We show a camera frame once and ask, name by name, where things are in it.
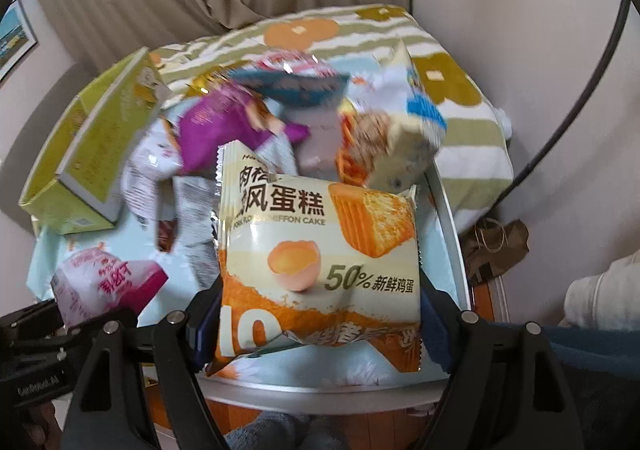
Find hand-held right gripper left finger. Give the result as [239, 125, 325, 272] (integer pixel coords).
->
[62, 275, 231, 450]

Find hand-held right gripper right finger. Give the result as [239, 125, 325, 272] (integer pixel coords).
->
[420, 270, 586, 450]

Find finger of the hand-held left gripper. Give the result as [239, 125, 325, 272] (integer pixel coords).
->
[0, 299, 137, 356]

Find pink white snack packet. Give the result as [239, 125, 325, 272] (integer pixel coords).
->
[50, 250, 169, 331]

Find orange white cake packet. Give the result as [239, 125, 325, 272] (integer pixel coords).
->
[206, 141, 423, 377]

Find clear bag of snacks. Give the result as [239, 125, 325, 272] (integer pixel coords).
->
[367, 40, 448, 191]

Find green cardboard box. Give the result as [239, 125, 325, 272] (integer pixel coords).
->
[19, 47, 168, 235]

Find purple snack packet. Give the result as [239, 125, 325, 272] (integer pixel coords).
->
[177, 82, 311, 175]

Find light blue daisy tablecloth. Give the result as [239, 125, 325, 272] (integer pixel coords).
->
[27, 50, 471, 381]

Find brown paper bag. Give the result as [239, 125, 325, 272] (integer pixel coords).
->
[460, 219, 531, 285]

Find silver printed snack packet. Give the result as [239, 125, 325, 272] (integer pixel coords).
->
[160, 175, 222, 288]

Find person's grey socks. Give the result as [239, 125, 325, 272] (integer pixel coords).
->
[222, 412, 351, 450]

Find white red-print snack packet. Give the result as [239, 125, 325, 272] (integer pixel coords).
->
[122, 122, 183, 225]

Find white cloth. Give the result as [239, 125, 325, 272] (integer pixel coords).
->
[565, 250, 640, 328]

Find person's blue trousers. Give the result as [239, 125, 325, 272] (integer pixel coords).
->
[542, 325, 640, 450]

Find orange crispy snack packet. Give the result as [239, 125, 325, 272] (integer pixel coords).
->
[337, 107, 396, 188]

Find grey mauve snack packet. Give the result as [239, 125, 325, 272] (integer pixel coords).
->
[280, 107, 346, 178]

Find gold foil snack packet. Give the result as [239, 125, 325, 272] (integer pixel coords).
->
[185, 67, 236, 98]

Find striped floral blanket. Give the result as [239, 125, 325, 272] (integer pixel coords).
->
[150, 4, 516, 235]

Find dark teal snack packet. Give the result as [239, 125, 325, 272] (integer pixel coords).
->
[227, 67, 351, 110]

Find pink red foil packet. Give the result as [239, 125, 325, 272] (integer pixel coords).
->
[255, 50, 331, 78]

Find framed wall picture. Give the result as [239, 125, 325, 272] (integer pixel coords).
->
[0, 0, 40, 83]

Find black cable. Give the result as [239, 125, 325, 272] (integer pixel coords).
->
[495, 0, 632, 211]

